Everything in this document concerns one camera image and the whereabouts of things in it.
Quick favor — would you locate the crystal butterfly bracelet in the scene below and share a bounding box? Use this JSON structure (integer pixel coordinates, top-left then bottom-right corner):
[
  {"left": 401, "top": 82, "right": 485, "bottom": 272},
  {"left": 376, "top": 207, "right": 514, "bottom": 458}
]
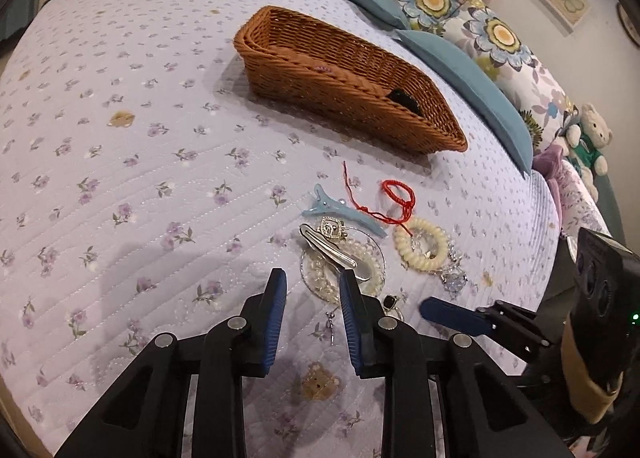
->
[{"left": 424, "top": 237, "right": 470, "bottom": 300}]

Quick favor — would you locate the cream spiral hair tie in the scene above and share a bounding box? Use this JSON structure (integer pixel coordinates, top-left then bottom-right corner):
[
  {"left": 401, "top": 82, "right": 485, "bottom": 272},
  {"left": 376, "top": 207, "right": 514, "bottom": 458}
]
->
[{"left": 392, "top": 216, "right": 452, "bottom": 273}]

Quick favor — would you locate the red braided cord bracelet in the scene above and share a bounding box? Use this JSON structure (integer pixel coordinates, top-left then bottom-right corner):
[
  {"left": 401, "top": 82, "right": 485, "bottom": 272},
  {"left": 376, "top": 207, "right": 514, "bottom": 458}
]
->
[{"left": 342, "top": 160, "right": 418, "bottom": 237}]

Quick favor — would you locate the square silver ring charm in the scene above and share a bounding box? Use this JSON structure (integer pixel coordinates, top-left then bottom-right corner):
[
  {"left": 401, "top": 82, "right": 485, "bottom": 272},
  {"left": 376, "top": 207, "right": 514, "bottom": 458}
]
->
[{"left": 319, "top": 216, "right": 347, "bottom": 240}]

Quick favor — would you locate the silver metal hair clip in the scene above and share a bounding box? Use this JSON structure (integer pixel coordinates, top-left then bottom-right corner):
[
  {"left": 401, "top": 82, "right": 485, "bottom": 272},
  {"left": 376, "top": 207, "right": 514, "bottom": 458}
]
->
[{"left": 298, "top": 224, "right": 372, "bottom": 282}]

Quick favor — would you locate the small silver earring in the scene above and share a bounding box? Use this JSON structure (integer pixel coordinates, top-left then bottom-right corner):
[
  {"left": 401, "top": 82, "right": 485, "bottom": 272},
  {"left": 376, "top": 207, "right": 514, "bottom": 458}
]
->
[{"left": 322, "top": 308, "right": 336, "bottom": 346}]

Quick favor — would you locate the light blue hair clip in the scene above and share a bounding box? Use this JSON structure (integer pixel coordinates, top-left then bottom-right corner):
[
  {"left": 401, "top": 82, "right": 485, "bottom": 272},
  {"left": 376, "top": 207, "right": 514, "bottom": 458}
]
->
[{"left": 302, "top": 184, "right": 387, "bottom": 238}]

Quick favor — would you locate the teal pillow near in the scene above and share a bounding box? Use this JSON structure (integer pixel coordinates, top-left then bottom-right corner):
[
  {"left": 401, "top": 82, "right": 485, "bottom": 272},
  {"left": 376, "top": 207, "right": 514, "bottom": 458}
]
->
[{"left": 396, "top": 30, "right": 534, "bottom": 174}]

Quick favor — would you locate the white teddy bear plush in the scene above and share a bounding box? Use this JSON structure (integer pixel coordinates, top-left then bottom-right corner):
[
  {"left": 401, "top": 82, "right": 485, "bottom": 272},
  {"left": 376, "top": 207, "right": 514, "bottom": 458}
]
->
[{"left": 564, "top": 103, "right": 613, "bottom": 176}]

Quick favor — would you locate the lilac floral quilted bedspread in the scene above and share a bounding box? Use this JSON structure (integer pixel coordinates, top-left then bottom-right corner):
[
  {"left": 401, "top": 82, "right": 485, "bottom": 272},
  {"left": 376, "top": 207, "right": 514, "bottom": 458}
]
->
[{"left": 1, "top": 0, "right": 559, "bottom": 457}]

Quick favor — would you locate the black item in basket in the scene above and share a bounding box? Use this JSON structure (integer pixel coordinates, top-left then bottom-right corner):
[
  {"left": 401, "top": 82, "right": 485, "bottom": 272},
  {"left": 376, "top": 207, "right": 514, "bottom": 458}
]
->
[{"left": 386, "top": 88, "right": 423, "bottom": 117}]

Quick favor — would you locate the brown wicker basket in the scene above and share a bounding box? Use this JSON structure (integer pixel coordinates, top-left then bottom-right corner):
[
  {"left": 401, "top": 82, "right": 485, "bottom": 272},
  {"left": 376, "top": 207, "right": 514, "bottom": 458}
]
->
[{"left": 233, "top": 6, "right": 468, "bottom": 156}]

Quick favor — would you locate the floral patterned pillow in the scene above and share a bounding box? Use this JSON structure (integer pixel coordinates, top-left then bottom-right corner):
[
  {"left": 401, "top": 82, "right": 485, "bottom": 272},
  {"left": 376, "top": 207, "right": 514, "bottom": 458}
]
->
[{"left": 392, "top": 0, "right": 576, "bottom": 152}]

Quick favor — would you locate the black gem ring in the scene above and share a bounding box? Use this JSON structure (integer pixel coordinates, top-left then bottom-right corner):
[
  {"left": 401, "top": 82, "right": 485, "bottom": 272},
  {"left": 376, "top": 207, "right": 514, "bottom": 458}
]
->
[{"left": 380, "top": 292, "right": 406, "bottom": 322}]

